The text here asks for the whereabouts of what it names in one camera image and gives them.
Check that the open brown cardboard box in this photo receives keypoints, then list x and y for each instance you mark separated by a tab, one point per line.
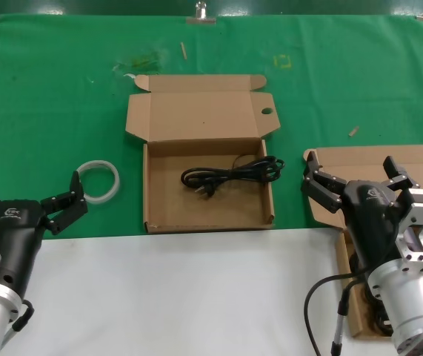
359	163

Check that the cardboard box with round hole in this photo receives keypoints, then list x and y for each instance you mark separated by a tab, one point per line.
203	111

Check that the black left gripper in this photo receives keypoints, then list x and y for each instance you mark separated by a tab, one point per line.
18	237

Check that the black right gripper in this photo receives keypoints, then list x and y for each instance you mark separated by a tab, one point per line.
374	222

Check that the green table cloth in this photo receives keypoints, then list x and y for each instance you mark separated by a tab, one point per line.
48	111

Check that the clear plastic wrapper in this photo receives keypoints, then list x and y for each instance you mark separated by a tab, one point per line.
140	61

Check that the long wooden stick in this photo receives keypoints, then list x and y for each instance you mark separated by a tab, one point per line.
184	50

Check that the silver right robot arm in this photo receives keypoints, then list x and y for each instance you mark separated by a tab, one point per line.
407	304

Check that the clear tape roll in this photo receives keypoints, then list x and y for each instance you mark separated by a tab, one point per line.
115	185

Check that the short wooden stick piece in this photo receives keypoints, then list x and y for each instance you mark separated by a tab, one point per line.
354	131

